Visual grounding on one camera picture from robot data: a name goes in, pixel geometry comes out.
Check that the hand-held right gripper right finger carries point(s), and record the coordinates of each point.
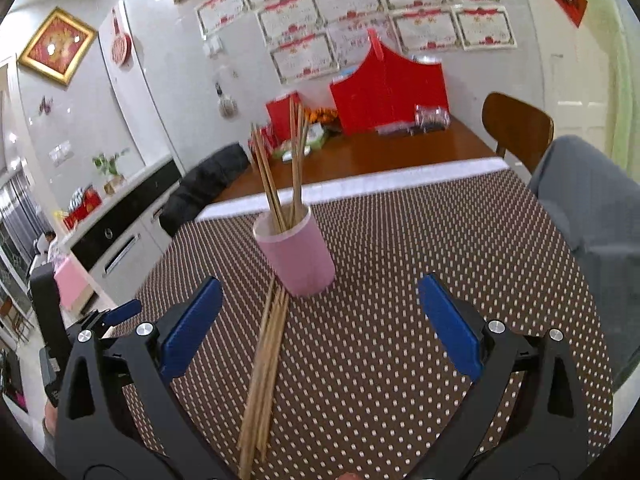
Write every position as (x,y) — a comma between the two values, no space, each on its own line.
(450,325)

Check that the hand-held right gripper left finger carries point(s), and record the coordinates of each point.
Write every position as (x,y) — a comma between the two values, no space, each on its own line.
(192,330)

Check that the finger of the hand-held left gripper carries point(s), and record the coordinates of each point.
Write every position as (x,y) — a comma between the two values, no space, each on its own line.
(122,311)

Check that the pile of wooden chopsticks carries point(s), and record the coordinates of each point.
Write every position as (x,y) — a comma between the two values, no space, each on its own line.
(262,370)

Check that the pink cup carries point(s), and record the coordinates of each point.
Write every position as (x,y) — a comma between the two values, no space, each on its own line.
(300,260)

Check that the wooden chopstick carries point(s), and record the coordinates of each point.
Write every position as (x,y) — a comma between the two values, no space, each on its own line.
(273,185)
(297,150)
(303,155)
(292,150)
(264,180)

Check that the person's left hand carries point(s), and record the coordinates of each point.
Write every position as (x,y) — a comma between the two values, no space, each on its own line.
(50,417)

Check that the person's right hand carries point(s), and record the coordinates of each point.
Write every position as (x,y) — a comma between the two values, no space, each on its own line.
(347,477)

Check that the white black cabinet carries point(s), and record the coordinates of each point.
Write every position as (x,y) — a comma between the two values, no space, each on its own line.
(130,240)

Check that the brown polka dot tablecloth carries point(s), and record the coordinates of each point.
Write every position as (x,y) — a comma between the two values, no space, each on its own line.
(400,240)

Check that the red tin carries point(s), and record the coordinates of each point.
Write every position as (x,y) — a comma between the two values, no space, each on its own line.
(82,210)

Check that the potted green plant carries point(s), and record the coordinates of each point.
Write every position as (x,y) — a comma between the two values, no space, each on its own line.
(112,180)

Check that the black jacket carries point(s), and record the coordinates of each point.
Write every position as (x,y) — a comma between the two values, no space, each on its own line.
(205,185)

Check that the grey garment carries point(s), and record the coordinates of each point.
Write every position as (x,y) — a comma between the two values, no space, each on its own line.
(590,210)

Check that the flat clear packet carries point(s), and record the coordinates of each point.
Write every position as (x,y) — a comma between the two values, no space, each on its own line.
(395,130)

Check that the dark plastic packet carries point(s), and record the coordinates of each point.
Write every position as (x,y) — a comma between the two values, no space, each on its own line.
(431,119)

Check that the brown wooden chair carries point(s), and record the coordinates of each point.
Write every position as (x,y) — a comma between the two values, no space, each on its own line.
(515,125)

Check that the hanging grey brush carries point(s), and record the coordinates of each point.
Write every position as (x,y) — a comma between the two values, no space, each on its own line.
(227,106)

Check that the green white box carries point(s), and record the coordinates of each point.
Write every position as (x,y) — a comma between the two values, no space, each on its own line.
(312,137)

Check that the red box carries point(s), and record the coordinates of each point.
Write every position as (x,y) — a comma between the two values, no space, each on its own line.
(280,115)

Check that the red gift bag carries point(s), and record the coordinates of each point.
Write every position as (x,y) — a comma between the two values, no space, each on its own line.
(385,95)

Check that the orange snack bag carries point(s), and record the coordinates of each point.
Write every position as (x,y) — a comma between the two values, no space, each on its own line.
(322,116)

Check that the round red white ornament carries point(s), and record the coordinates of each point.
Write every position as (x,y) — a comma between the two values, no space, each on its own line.
(121,47)

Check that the gold framed red picture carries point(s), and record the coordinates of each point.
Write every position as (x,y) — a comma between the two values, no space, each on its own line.
(57,45)

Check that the green curtain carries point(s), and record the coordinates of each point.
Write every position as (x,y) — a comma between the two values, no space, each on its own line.
(620,60)

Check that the group of award certificates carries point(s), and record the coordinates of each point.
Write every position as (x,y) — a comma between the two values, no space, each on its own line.
(350,10)

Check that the white wall switch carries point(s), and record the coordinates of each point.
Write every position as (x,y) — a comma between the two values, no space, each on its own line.
(61,154)

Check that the butterfly wall sticker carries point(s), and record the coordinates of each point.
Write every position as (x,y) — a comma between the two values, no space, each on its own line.
(46,105)

